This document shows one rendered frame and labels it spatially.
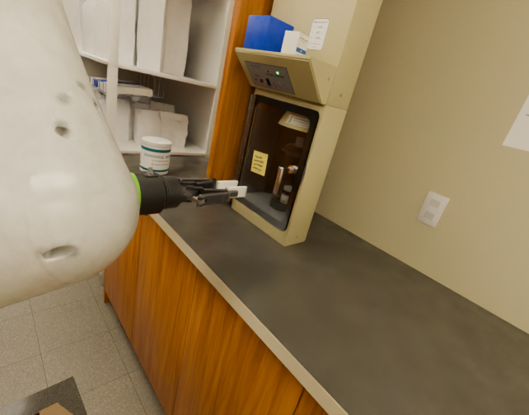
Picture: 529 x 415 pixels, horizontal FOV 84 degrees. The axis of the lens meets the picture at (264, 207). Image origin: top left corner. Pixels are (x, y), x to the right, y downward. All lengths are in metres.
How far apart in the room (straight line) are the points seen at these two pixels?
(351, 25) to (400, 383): 0.84
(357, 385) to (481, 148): 0.82
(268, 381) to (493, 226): 0.83
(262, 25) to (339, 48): 0.23
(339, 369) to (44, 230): 0.58
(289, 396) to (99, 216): 0.63
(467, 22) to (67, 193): 1.20
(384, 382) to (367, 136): 0.90
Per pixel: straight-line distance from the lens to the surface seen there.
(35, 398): 0.59
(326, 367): 0.67
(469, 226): 1.18
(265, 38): 0.96
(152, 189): 0.65
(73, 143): 0.25
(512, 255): 1.18
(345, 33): 0.91
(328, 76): 0.87
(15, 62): 0.29
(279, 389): 0.79
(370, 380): 0.70
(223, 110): 1.11
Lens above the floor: 1.41
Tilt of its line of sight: 22 degrees down
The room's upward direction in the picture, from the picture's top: 14 degrees clockwise
